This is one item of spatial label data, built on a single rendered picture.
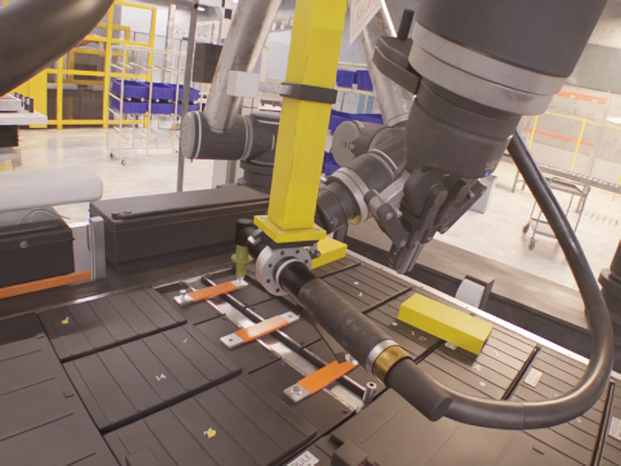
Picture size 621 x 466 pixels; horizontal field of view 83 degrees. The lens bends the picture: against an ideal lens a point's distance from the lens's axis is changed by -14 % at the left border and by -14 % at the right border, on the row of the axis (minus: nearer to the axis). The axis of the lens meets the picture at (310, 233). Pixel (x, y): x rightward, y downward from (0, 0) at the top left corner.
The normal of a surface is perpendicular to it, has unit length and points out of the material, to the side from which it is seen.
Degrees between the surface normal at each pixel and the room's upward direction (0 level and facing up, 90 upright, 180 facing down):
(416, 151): 100
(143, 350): 0
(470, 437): 0
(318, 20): 90
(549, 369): 0
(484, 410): 43
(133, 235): 90
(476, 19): 106
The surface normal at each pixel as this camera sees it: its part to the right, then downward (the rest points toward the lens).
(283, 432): 0.15, -0.93
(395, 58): -0.86, 0.22
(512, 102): 0.05, 0.68
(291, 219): 0.51, 0.36
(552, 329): -0.61, 0.18
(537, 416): 0.14, -0.35
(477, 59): -0.49, 0.52
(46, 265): 0.72, 0.33
